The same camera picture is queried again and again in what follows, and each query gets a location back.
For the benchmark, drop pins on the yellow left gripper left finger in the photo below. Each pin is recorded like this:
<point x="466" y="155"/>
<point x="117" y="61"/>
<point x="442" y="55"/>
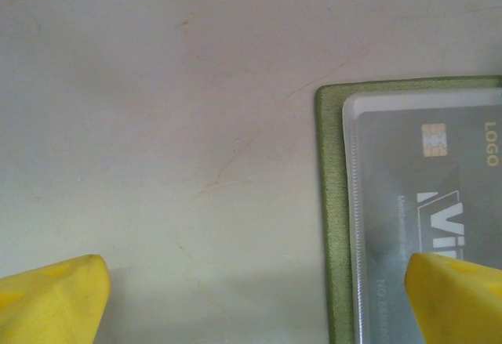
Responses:
<point x="47" y="305"/>

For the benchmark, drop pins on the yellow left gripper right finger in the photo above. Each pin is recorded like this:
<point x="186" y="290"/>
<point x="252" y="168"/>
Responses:
<point x="459" y="308"/>

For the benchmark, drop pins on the dark green VIP card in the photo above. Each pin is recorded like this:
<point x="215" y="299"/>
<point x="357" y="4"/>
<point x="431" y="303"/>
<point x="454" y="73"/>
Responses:
<point x="463" y="156"/>

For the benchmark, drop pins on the green card holder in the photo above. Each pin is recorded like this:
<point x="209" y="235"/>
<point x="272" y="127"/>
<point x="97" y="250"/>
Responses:
<point x="333" y="187"/>

